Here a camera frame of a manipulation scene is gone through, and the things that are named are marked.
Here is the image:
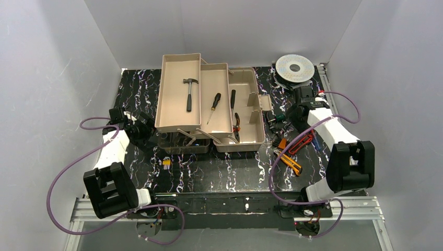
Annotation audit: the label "blue screwdriver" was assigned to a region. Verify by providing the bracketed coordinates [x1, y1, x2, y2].
[311, 130, 322, 151]

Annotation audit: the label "orange black pliers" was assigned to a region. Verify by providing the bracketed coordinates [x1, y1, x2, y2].
[233, 112, 240, 143]

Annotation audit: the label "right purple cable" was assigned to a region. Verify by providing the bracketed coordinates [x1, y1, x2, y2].
[268, 90, 362, 239]

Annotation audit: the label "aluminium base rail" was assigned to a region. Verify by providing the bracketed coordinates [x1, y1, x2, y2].
[65, 193, 393, 250]

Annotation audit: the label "yellow black screwdriver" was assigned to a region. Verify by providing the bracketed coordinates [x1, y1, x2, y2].
[206, 93, 221, 124]

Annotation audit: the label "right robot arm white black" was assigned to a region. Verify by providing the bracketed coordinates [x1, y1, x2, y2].
[286, 86, 375, 203]

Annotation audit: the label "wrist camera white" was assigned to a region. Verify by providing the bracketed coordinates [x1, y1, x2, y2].
[124, 111, 137, 121]
[315, 90, 329, 104]

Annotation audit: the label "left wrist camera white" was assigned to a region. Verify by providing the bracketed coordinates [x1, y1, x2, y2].
[124, 111, 137, 121]

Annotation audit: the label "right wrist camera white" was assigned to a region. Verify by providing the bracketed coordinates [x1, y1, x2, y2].
[315, 90, 329, 104]

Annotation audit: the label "black mounting plate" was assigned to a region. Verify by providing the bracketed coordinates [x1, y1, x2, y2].
[126, 192, 333, 232]

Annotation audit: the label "beige plastic tool box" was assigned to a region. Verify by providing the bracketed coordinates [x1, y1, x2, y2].
[155, 53, 272, 154]

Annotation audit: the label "orange black small tool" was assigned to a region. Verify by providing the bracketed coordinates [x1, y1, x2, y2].
[272, 138, 288, 150]

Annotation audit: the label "black handled claw hammer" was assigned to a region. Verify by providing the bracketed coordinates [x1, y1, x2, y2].
[183, 78, 199, 112]

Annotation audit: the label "red utility knife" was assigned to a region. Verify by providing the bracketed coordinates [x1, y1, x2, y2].
[287, 133, 313, 156]

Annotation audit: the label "orange utility knife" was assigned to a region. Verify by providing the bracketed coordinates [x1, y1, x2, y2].
[276, 154, 302, 177]

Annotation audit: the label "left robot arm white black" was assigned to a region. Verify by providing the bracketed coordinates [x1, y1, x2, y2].
[83, 108, 156, 219]

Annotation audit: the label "white tape roll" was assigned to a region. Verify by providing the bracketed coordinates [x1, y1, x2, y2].
[274, 54, 315, 89]

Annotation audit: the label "green black small tool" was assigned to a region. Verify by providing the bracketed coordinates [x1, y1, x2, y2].
[267, 113, 286, 125]

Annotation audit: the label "yellow hex key set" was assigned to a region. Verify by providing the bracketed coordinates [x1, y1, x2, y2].
[162, 157, 171, 170]

